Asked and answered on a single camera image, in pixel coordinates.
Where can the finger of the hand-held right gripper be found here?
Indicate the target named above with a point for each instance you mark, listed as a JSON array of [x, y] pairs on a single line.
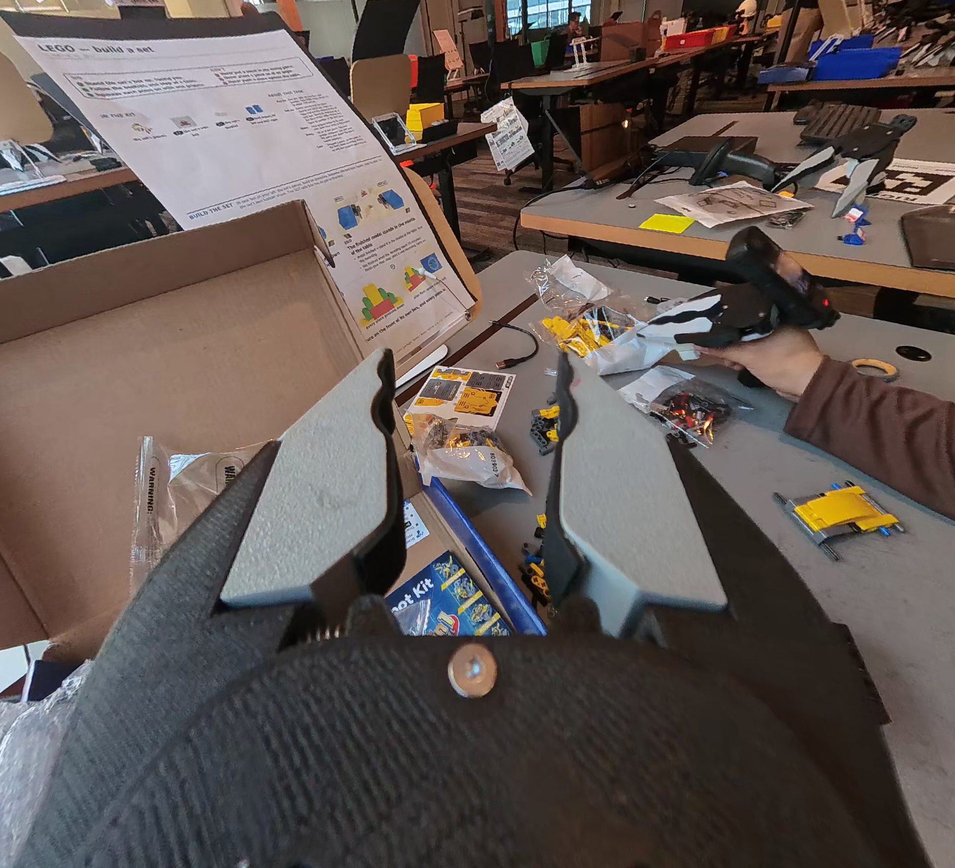
[[687, 313], [642, 353]]

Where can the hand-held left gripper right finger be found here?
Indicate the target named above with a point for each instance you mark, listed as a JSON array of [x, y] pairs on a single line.
[[634, 510]]

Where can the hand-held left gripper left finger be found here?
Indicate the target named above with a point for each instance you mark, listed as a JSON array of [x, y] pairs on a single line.
[[321, 510]]

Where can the yellow brick panel piece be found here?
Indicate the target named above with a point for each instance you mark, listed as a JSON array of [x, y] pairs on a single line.
[[843, 510]]

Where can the grey desk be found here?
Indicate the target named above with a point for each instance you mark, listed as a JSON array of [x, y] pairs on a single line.
[[836, 615], [716, 241]]

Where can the person's right hand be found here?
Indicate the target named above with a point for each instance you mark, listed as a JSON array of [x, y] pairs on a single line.
[[776, 358]]

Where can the bag of red black parts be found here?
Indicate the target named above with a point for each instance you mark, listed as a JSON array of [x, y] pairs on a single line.
[[687, 406]]

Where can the yellow sticky note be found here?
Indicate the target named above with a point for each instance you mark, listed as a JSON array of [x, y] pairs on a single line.
[[667, 224]]

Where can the loose printed papers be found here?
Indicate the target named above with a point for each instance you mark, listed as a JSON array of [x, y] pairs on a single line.
[[731, 204]]

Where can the pile of small bricks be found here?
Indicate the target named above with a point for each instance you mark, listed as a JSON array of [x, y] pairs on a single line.
[[533, 562]]

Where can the blue cardboard box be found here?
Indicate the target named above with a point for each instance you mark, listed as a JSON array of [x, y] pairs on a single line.
[[448, 592]]

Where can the crumpled clear plastic bag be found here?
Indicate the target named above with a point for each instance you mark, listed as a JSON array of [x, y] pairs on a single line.
[[470, 458]]

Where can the sticker sheet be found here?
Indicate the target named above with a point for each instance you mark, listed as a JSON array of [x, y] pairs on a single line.
[[466, 394]]

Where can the black keyboard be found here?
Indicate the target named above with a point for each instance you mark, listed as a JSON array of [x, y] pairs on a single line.
[[839, 122]]

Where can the brown cardboard box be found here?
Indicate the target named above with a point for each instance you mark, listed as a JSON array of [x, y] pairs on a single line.
[[164, 376]]

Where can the blue plastic bin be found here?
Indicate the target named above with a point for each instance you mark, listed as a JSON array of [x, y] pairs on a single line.
[[854, 62]]

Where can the wooden table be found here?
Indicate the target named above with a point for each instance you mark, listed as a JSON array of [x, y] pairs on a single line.
[[597, 70]]

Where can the printed instruction sheet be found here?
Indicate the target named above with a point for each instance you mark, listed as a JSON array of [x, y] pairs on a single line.
[[239, 122]]

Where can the black stand panel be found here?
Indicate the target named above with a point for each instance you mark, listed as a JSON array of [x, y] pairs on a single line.
[[149, 21]]

